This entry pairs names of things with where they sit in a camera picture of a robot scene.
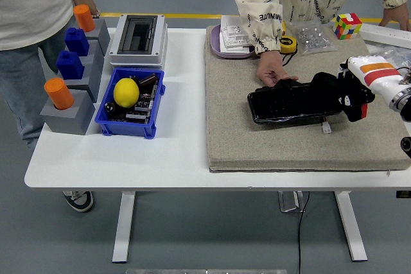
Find metal bracket under table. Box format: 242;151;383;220
278;191;306;213

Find yellow lemon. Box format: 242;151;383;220
113;78;141;108

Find blue bottle-shaped block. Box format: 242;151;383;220
56;51;85;81
64;28;90;57

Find white power strip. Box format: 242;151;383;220
358;23;411;49

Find clear bag of screws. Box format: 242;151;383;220
288;20;338;56

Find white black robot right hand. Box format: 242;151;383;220
337;55;406;105

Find dark white sneaker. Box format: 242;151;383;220
62;190;94;213

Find orange cylinder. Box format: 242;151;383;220
73;4;96;33
44;77;75;110

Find yellow tape measure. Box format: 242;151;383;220
279;35;298;66

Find white grey electrical enclosure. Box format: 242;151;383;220
109;13;168;69

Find black floor cable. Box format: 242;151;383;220
297;191;311;274

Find purple tray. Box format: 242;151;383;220
210;24;258;60

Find blue plastic bin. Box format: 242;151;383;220
94;67;167;140

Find multicolour puzzle cube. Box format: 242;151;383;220
332;12;363;40

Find grey holder block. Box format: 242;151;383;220
64;61;104;103
39;89;96;136
78;39;105;76
83;19;112;56

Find white table leg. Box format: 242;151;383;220
112;191;136;264
333;191;369;262

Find dark circuit board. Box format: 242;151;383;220
123;80;160;124

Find clear plastic parts bags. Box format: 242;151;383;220
365;46;411;69

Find black glossy panel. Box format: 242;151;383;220
247;78;344;126

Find brown cylindrical capacitor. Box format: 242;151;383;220
139;73;158;88

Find person's right hand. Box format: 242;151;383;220
256;58;299;88

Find grey-brown mat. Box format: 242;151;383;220
204;25;411;174

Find white wire connector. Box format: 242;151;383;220
320;116;333;135

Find white switch plates stack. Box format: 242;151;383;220
218;14;256;54

